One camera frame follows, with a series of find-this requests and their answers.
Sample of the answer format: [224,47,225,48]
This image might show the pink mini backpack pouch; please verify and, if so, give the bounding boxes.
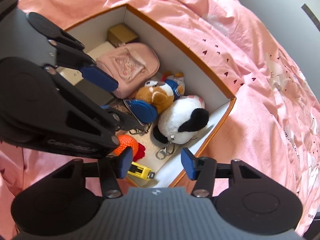
[97,43,159,99]

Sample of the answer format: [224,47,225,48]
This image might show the white long box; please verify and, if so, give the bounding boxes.
[56,41,117,86]

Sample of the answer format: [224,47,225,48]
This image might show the yellow tape measure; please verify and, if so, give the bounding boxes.
[127,162,155,181]

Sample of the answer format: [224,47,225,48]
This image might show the blue coin purse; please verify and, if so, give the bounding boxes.
[123,99,158,135]

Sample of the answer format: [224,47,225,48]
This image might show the photo card book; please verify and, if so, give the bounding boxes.
[108,98,131,114]

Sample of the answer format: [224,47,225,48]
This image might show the black box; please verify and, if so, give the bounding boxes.
[75,79,114,106]

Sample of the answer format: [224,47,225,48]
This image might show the brown kraft small box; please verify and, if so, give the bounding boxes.
[107,23,139,47]

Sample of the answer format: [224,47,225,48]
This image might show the orange crochet fruit keychain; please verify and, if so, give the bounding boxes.
[114,134,145,161]

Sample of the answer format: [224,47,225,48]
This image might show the brown plush sailor dog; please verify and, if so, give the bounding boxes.
[135,72,185,114]

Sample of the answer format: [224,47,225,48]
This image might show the white black plush dog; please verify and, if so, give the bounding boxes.
[153,95,209,160]

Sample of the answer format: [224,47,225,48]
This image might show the orange cardboard storage box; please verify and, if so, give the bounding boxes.
[67,4,236,188]

